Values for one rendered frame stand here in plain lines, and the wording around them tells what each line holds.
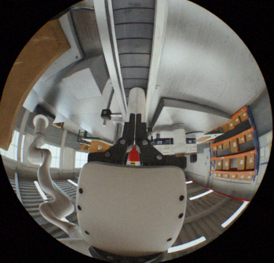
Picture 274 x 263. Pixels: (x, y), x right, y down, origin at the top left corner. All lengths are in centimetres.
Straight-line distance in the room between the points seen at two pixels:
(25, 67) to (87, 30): 17
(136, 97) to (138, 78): 5
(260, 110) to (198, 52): 411
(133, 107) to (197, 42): 27
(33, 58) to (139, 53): 23
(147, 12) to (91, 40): 16
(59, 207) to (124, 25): 65
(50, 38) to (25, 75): 11
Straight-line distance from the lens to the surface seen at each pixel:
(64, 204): 52
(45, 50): 24
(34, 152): 71
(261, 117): 428
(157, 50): 16
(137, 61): 21
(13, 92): 19
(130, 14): 20
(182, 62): 28
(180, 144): 50
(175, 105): 37
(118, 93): 16
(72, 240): 27
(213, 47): 33
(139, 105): 20
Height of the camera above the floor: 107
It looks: 21 degrees down
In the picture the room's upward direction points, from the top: 177 degrees counter-clockwise
